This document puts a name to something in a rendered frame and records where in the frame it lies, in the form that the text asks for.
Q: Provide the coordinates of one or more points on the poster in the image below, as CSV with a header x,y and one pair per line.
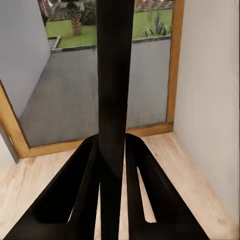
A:
x,y
114,22

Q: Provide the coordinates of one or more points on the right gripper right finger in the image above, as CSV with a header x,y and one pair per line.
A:
x,y
174,219

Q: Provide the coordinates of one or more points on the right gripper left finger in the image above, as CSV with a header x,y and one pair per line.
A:
x,y
67,207

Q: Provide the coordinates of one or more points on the door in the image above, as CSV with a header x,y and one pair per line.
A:
x,y
49,72

